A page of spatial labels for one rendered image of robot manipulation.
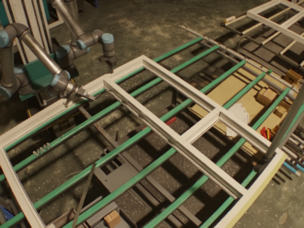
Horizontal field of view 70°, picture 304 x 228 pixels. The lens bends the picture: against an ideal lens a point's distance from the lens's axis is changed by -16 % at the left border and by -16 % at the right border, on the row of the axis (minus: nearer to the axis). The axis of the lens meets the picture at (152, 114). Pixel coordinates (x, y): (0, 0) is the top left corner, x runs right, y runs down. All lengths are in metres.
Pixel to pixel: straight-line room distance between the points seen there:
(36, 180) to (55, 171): 0.24
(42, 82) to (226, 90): 1.81
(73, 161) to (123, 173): 1.23
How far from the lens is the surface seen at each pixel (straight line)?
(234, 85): 2.56
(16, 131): 1.92
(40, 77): 2.66
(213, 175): 1.56
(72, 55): 2.47
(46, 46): 2.55
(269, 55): 3.28
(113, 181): 1.55
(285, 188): 2.80
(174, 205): 1.46
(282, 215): 2.65
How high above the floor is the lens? 2.22
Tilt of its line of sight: 47 degrees down
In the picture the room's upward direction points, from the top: straight up
